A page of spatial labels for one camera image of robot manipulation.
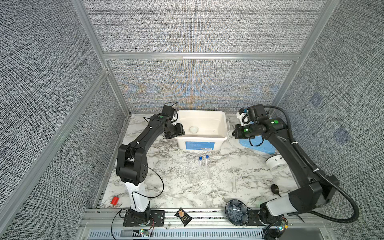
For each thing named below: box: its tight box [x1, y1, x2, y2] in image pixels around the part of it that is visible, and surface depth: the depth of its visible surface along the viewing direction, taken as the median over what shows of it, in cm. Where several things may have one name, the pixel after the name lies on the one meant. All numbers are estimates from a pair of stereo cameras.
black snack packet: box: [174, 207, 193, 227], surface depth 74 cm
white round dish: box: [189, 126, 199, 134], surface depth 109 cm
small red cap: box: [110, 196, 120, 206], surface depth 79 cm
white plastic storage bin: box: [175, 110, 228, 151], surface depth 100 cm
